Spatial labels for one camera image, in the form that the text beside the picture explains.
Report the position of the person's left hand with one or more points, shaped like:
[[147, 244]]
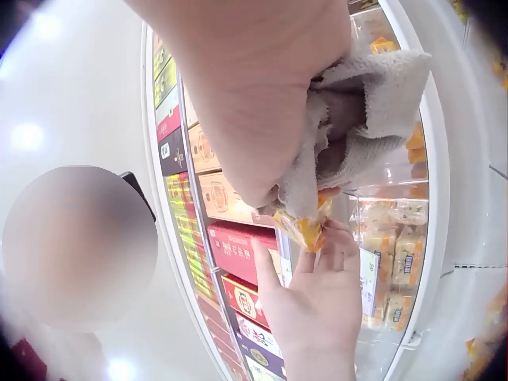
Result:
[[317, 301]]

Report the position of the person's right hand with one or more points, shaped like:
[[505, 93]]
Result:
[[254, 79]]

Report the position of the person's left fingers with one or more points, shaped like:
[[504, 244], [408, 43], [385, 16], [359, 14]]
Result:
[[333, 246]]

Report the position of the person's right fingers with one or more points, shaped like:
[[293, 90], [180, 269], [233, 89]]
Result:
[[341, 119]]

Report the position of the person's right thumb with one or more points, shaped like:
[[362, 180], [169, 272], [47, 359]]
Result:
[[258, 178]]

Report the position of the person's left thumb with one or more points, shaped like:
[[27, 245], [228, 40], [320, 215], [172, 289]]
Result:
[[268, 268]]

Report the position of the orange yellow snack packet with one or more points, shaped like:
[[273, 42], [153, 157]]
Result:
[[303, 232]]

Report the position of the white terry cloth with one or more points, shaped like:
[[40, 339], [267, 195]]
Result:
[[381, 99]]

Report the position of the full shop shelf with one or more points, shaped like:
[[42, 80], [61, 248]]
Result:
[[238, 254]]

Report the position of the person's body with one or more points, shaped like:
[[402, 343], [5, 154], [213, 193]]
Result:
[[75, 357]]

